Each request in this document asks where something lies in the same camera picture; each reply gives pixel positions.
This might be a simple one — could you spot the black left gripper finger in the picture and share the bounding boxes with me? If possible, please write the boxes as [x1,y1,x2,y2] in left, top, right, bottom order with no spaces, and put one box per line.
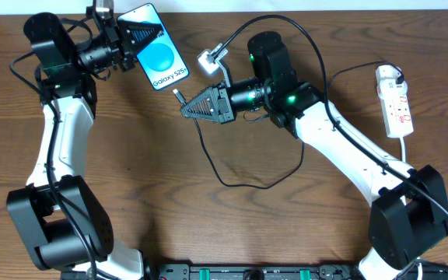
[120,54,138,72]
[117,20,164,51]

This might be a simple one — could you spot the blue Galaxy smartphone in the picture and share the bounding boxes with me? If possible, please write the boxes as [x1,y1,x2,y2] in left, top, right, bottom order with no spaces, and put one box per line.
[117,3,190,91]

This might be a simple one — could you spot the black USB charging cable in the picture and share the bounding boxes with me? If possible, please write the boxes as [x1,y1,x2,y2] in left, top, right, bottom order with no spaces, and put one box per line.
[172,60,405,191]

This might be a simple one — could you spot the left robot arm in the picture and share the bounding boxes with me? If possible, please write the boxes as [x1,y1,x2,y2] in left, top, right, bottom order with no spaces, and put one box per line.
[6,6,163,279]

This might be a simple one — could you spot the white USB charger adapter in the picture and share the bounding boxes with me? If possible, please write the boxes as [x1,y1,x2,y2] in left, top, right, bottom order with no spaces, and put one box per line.
[375,65,408,100]

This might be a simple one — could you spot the white power strip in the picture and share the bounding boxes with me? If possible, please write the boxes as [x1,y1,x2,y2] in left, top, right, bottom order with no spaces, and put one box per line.
[380,94,414,138]

